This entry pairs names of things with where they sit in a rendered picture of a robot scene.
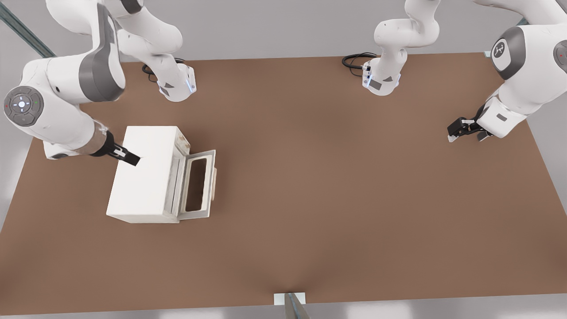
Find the white oven door with handle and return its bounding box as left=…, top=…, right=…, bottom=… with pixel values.
left=178, top=149, right=218, bottom=220

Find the white oven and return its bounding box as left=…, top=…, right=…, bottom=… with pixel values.
left=106, top=125, right=192, bottom=224

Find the black cable loop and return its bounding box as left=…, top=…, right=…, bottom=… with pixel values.
left=342, top=52, right=378, bottom=78
left=141, top=57, right=187, bottom=83

